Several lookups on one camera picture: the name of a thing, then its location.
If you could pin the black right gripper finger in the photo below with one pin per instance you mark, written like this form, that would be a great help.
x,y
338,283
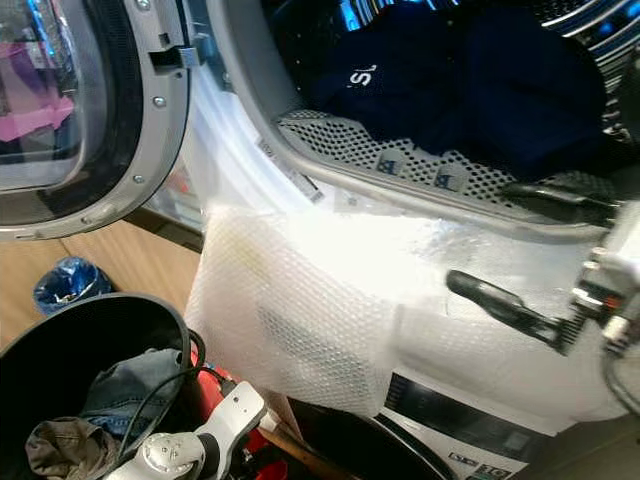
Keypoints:
x,y
555,200
500,303

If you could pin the white front-loading washing machine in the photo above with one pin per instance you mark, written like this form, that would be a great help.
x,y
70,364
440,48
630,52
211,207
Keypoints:
x,y
230,60

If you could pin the black round laundry bucket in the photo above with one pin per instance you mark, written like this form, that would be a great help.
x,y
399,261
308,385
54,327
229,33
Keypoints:
x,y
50,360

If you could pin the blue plastic bag bin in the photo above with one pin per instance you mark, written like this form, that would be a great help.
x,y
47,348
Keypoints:
x,y
70,285

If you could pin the grey-brown crumpled garment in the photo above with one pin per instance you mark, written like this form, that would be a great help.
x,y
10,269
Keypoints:
x,y
70,450

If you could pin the black shallow round basin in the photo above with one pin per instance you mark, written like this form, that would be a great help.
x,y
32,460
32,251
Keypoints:
x,y
360,450

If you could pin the round grey glass washer door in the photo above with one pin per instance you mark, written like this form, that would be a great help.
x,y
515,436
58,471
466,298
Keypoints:
x,y
168,140

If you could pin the blue denim jeans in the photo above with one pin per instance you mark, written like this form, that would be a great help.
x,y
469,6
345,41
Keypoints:
x,y
130,385

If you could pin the clear bubble wrap sheet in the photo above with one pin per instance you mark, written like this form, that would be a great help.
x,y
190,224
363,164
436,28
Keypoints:
x,y
290,300

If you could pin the grey perforated lint filter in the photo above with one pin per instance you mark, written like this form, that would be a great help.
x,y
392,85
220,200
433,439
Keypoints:
x,y
350,140

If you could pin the white barcode sticker strip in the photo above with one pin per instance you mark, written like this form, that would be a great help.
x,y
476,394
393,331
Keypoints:
x,y
290,170

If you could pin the red plastic object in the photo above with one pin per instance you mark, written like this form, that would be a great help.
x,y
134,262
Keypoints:
x,y
210,395

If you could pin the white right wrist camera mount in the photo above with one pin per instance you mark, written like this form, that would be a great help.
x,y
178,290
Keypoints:
x,y
622,240

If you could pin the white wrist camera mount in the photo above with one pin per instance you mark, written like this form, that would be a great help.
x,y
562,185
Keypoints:
x,y
622,240
240,405

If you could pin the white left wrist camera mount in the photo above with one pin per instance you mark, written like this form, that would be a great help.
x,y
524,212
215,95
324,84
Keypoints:
x,y
240,405

